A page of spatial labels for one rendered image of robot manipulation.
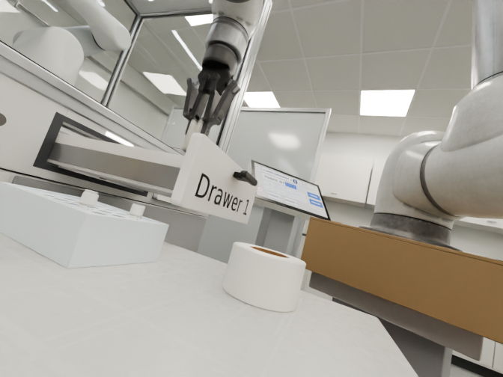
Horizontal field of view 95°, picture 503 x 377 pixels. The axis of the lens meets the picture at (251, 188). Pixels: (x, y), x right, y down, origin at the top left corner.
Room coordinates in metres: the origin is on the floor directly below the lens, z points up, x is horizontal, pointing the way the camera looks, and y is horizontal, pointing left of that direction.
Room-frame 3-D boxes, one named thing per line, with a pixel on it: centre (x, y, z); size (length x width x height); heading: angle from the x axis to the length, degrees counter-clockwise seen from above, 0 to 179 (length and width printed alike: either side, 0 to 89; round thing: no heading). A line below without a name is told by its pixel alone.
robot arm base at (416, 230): (0.56, -0.39, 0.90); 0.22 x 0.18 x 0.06; 144
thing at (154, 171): (0.53, 0.24, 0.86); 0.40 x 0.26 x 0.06; 69
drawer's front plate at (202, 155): (0.46, 0.05, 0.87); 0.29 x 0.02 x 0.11; 159
